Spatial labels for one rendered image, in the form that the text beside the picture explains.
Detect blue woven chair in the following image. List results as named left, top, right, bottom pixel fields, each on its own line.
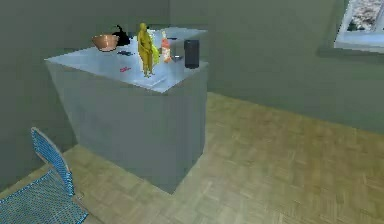
left=0, top=126, right=90, bottom=224

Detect grey counter cabinet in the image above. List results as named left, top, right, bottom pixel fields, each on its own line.
left=44, top=26, right=210, bottom=195

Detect yellow human statue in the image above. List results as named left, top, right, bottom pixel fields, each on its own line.
left=137, top=22, right=160, bottom=79

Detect copper bowl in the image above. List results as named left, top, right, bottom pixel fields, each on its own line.
left=91, top=33, right=120, bottom=53

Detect black cylinder canister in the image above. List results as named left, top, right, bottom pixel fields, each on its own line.
left=183, top=39, right=201, bottom=70

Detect black kettle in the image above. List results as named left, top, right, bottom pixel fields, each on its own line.
left=112, top=24, right=132, bottom=47

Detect orange spray bottle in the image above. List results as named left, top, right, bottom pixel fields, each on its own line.
left=160, top=30, right=173, bottom=64

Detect window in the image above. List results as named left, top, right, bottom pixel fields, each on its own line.
left=333, top=0, right=384, bottom=54

